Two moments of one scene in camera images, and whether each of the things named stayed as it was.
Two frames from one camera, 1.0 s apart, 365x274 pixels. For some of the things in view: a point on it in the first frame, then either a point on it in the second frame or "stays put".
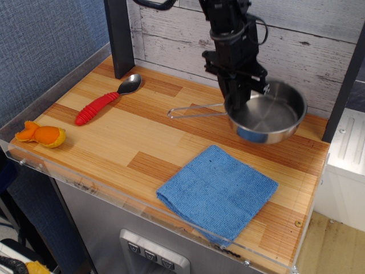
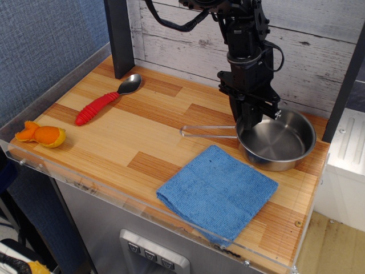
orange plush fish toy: x=47 y=136 stays put
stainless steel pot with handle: x=271 y=117 -> x=282 y=140
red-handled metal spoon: x=129 y=85 stays put
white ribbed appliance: x=341 y=194 stays put
